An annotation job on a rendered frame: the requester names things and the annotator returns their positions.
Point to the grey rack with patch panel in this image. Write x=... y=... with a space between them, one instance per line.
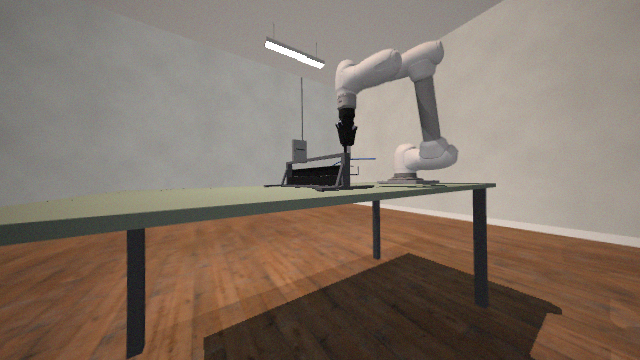
x=321 y=177

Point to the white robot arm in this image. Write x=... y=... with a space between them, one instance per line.
x=419 y=63

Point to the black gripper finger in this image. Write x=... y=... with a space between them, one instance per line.
x=351 y=136
x=343 y=135

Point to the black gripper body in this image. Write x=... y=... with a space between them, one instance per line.
x=346 y=114

